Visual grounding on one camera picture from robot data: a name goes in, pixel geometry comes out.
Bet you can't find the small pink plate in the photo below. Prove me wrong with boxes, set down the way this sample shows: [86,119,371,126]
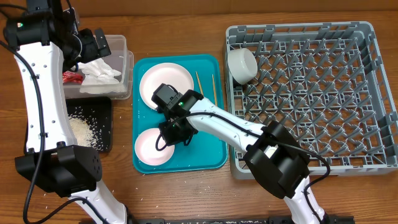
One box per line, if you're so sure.
[134,128,175,166]

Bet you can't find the wooden chopstick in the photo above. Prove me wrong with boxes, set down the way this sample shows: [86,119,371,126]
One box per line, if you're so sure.
[211,74,218,106]
[195,71,204,96]

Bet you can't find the large white plate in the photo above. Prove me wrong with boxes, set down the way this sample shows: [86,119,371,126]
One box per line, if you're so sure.
[139,63,194,110]

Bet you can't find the small white bowl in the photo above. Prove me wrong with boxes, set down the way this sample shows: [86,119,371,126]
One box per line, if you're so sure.
[227,48,257,85]

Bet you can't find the white paper cup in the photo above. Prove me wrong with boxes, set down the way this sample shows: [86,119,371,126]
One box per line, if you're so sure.
[264,146,278,158]

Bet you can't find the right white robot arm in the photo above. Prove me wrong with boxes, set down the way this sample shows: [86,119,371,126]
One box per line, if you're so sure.
[152,85,330,223]

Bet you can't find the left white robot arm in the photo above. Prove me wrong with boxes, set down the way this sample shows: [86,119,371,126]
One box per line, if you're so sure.
[1,0,134,223]

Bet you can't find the red wrapper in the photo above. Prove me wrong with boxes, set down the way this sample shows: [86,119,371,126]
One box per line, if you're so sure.
[62,71,83,84]

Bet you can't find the crumpled white tissue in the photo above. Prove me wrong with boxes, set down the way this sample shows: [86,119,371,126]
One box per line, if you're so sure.
[78,58,126,95]

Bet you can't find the clear plastic bin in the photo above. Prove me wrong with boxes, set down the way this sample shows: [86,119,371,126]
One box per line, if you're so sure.
[63,35,134,100]

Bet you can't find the black tray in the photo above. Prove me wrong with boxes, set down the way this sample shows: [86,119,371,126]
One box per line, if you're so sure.
[66,96,113,152]

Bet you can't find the teal plastic tray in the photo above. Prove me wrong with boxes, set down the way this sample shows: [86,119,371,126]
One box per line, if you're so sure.
[132,54,228,174]

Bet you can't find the rice pile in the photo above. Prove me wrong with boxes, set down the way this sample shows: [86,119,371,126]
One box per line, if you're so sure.
[68,106,104,151]

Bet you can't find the grey dish rack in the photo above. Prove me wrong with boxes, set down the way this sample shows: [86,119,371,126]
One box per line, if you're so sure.
[225,21,397,175]

